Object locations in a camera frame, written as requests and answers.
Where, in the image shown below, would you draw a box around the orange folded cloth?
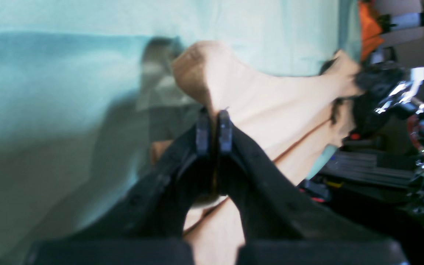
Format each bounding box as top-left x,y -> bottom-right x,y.
358,0 -> 384,61

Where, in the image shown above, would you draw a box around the tan T-shirt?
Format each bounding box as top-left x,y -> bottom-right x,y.
149,40 -> 363,265

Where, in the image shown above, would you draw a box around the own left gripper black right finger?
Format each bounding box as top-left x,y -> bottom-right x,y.
218,110 -> 407,265

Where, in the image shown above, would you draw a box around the robot arm image-right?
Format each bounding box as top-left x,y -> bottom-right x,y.
213,50 -> 424,265

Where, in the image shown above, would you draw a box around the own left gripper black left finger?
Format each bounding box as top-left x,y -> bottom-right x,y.
25,110 -> 212,265

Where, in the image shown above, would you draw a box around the light green table cloth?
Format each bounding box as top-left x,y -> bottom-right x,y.
0,0 -> 361,265

